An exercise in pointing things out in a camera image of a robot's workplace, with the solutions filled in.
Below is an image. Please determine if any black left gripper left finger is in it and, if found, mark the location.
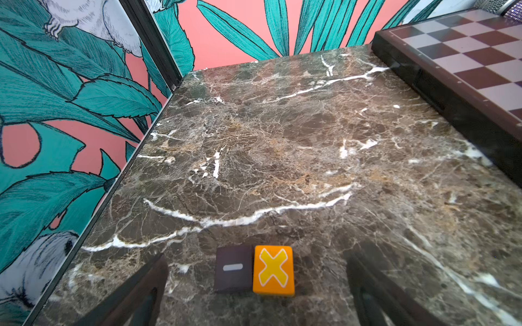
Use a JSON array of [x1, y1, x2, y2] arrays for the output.
[[75, 253, 169, 325]]

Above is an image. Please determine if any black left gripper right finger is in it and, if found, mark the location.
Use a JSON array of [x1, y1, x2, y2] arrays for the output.
[[346, 253, 445, 325]]

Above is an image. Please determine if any dark block with dash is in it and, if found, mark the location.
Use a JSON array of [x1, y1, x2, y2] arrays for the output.
[[213, 244, 254, 293]]

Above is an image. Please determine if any orange X block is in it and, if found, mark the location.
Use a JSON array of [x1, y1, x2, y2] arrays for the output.
[[253, 245, 295, 297]]

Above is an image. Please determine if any dark red chessboard box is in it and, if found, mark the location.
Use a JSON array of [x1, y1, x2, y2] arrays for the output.
[[371, 9, 521, 184]]

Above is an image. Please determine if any black left frame post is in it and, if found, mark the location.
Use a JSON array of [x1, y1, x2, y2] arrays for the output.
[[120, 0, 183, 91]]

